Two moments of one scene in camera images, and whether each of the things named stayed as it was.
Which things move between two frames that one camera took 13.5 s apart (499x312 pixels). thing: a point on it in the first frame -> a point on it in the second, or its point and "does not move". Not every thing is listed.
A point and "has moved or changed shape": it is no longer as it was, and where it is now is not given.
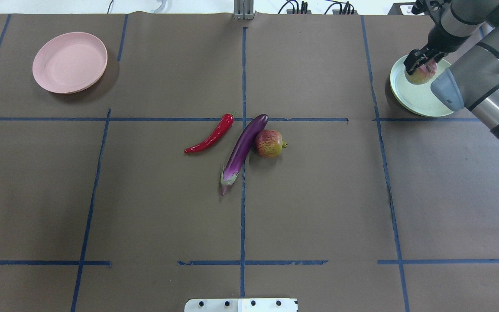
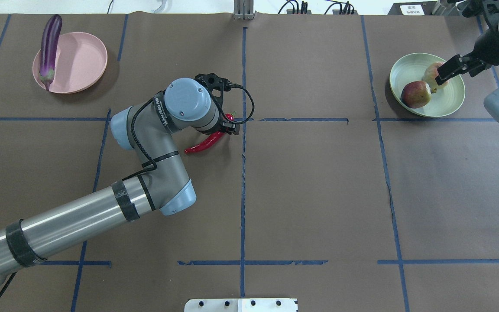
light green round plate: (419, 99) does not move
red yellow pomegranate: (269, 143) -> (416, 94)
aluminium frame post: (243, 10) does not move
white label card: (406, 10) does not move
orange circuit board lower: (337, 11) does not move
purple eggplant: (241, 149) -> (50, 49)
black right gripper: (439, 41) -> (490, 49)
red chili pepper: (221, 130) does not move
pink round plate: (70, 63) does not move
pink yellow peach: (423, 74) has moved or changed shape
